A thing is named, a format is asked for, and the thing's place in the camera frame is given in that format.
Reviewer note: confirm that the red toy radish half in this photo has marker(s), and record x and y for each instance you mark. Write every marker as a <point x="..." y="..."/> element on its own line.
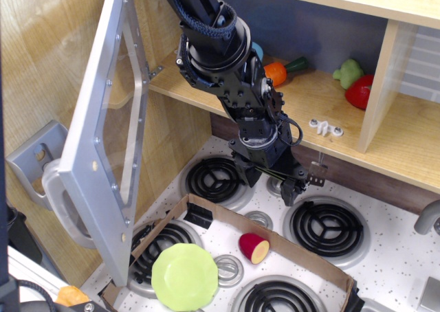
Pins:
<point x="254" y="247"/>

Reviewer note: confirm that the grey faucet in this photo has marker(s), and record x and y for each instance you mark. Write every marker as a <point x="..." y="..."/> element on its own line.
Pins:
<point x="428" y="219"/>

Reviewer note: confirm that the back left stove burner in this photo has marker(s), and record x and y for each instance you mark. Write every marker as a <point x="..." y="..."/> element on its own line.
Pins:
<point x="216" y="179"/>

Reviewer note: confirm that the front left stove burner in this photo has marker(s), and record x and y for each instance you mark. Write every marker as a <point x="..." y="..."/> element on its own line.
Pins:
<point x="140" y="272"/>

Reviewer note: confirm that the red toy pepper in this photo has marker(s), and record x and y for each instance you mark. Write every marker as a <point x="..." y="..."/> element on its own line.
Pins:
<point x="358" y="93"/>

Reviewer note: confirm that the brown cardboard box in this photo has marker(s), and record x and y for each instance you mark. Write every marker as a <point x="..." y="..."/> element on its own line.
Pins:
<point x="220" y="230"/>

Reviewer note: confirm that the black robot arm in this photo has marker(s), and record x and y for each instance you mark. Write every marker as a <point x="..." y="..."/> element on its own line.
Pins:
<point x="215" y="55"/>

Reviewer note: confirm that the wooden shelf unit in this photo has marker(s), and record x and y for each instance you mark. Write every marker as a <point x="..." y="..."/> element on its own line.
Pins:
<point x="397" y="135"/>

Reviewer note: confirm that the stove burner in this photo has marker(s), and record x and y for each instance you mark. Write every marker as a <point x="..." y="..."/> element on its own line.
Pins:
<point x="216" y="179"/>
<point x="277" y="293"/>
<point x="140" y="272"/>
<point x="330" y="228"/>

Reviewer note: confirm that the front right stove burner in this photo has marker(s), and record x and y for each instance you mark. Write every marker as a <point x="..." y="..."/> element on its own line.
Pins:
<point x="277" y="293"/>

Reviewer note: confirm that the orange cloth piece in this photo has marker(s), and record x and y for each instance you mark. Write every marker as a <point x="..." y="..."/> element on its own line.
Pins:
<point x="70" y="296"/>

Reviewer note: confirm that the grey stove knob middle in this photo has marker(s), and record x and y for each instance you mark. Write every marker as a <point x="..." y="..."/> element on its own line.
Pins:
<point x="260" y="218"/>

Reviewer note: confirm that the back right stove burner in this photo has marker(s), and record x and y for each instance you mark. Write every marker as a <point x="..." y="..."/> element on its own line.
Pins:
<point x="330" y="228"/>

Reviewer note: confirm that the grey stove knob back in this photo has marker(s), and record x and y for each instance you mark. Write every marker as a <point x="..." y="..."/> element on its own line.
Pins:
<point x="274" y="186"/>

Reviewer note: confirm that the light blue bowl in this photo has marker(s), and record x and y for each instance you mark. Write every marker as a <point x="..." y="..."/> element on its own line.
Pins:
<point x="258" y="50"/>

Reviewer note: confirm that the grey stove knob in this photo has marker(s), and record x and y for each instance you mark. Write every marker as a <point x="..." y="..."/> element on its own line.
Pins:
<point x="274" y="186"/>
<point x="230" y="270"/>
<point x="260" y="218"/>

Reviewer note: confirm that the grey wall holder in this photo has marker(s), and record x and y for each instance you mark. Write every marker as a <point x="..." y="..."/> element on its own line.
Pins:
<point x="28" y="161"/>

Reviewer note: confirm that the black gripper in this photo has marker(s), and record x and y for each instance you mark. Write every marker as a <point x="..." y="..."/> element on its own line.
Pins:
<point x="276" y="161"/>

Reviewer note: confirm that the grey microwave door with handle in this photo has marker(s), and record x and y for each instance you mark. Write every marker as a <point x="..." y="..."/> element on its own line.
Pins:
<point x="93" y="186"/>

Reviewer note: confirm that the white plastic door latch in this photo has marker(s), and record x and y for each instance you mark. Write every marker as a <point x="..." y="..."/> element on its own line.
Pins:
<point x="324" y="128"/>

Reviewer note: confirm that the grey stove knob front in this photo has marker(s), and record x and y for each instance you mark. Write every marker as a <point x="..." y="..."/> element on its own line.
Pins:
<point x="230" y="270"/>

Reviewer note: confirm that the small metal toy spatula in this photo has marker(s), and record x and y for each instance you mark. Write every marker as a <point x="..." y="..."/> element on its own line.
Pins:
<point x="317" y="171"/>

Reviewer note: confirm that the orange toy carrot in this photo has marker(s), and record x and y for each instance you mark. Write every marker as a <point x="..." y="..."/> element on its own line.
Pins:
<point x="277" y="72"/>

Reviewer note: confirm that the green toy broccoli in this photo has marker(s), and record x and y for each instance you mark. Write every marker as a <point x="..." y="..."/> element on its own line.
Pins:
<point x="349" y="72"/>

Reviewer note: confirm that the green plate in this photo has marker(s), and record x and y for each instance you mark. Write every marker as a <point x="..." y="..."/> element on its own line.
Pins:
<point x="185" y="277"/>

